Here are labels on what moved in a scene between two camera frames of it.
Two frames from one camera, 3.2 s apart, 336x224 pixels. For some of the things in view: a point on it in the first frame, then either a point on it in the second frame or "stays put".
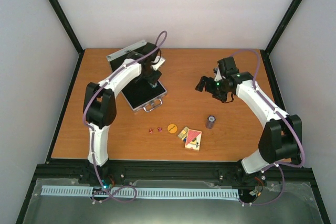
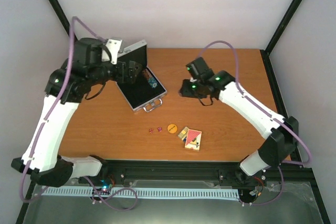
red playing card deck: x=193 y=140 stays put
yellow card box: x=183 y=134 stays put
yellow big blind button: x=172 y=128 stays put
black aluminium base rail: x=81 y=171 stays put
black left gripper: x=154 y=80 to x=133 y=75
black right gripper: x=203 y=82 to x=185 y=91
